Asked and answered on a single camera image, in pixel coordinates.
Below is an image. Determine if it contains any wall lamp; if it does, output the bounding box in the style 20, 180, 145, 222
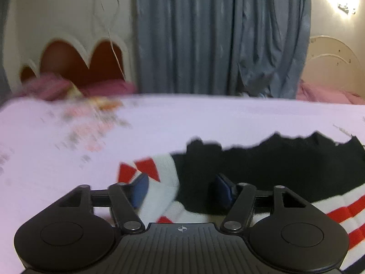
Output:
338, 3, 357, 15

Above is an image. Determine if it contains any cream round headboard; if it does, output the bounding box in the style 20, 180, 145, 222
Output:
302, 35, 365, 92

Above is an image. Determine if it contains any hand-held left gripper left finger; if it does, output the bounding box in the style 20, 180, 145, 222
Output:
56, 174, 150, 234

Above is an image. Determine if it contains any white charging cable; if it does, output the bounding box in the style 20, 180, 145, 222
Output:
93, 0, 126, 81

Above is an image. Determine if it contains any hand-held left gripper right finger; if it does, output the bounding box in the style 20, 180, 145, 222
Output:
214, 173, 312, 234

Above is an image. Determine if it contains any wide blue curtain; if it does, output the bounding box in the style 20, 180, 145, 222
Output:
133, 0, 313, 99

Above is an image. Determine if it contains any pink pillow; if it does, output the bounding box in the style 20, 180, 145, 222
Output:
16, 74, 136, 101

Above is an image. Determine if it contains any red and white headboard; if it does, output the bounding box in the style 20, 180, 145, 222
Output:
19, 31, 135, 92

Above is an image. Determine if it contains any striped knit sweater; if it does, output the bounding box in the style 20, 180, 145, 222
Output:
118, 131, 365, 274

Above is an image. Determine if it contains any floral pink bed sheet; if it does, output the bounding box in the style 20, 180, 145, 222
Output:
0, 93, 365, 244

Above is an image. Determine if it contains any pink cloth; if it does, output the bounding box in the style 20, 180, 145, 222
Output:
296, 80, 365, 105

